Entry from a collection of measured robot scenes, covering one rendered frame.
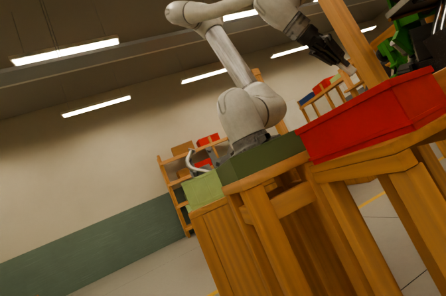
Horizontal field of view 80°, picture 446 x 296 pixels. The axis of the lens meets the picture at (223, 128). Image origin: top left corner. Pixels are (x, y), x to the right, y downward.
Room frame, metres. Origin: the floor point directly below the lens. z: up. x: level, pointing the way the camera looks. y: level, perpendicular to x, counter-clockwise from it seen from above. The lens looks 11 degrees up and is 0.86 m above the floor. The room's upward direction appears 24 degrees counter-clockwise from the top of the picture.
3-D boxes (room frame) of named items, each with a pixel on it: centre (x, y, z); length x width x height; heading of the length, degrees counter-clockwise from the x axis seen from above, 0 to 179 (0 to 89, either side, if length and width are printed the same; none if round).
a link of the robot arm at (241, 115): (1.10, -0.09, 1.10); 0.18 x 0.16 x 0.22; 137
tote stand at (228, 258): (1.79, 0.05, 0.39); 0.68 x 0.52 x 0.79; 96
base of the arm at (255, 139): (1.08, -0.09, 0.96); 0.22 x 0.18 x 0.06; 26
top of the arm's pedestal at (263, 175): (1.10, -0.08, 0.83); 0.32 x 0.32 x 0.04; 17
